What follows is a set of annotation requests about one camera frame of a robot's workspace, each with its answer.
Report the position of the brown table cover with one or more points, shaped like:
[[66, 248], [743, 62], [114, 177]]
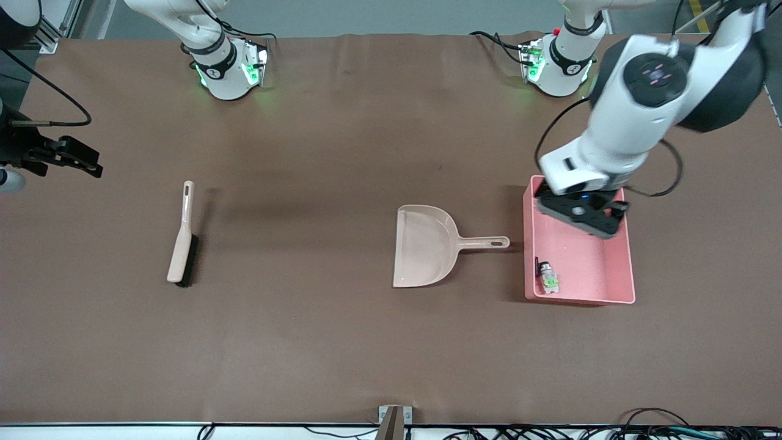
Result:
[[366, 366]]

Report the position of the aluminium frame profile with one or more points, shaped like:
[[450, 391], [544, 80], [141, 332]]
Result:
[[49, 40]]

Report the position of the white orange electrical component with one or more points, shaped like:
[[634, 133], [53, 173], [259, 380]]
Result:
[[550, 282]]

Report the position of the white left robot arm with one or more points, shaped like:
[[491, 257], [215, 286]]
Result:
[[623, 122]]

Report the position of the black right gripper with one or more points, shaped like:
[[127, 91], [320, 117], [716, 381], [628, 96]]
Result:
[[18, 144]]

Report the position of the pink plastic bin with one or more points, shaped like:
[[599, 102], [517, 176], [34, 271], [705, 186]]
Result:
[[586, 269]]

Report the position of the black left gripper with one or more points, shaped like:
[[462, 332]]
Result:
[[617, 211]]

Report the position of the metal table edge bracket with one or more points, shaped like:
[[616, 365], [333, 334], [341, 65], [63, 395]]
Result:
[[394, 418]]

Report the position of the beige plastic dustpan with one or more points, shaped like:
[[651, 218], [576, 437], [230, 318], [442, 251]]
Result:
[[421, 250]]

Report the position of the beige hand brush black bristles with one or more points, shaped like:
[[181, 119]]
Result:
[[180, 256]]

